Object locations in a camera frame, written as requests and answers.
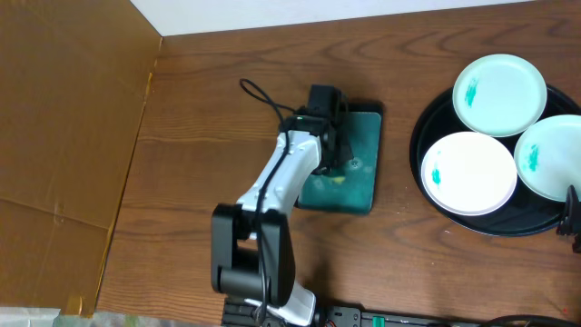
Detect white plate with stain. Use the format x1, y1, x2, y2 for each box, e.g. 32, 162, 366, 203
419, 132, 517, 216

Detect green yellow sponge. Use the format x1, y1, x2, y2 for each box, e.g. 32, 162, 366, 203
330, 176, 346, 184

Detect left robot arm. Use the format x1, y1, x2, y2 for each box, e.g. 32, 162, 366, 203
211, 114, 352, 326

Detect black rectangular water tray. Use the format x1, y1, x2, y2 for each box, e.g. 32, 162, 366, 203
296, 100, 385, 214

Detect mint plate right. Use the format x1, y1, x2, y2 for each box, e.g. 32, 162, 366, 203
514, 114, 580, 203

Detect mint plate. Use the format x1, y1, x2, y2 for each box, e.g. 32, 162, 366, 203
452, 54, 547, 137
514, 114, 580, 203

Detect mint plate top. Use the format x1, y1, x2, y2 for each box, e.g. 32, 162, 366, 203
452, 54, 547, 137

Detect brown cardboard panel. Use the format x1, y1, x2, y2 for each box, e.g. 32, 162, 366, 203
1, 0, 162, 315

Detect black right cable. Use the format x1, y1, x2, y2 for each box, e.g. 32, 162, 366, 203
480, 314, 581, 327

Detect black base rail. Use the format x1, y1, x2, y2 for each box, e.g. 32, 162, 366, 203
221, 298, 480, 327

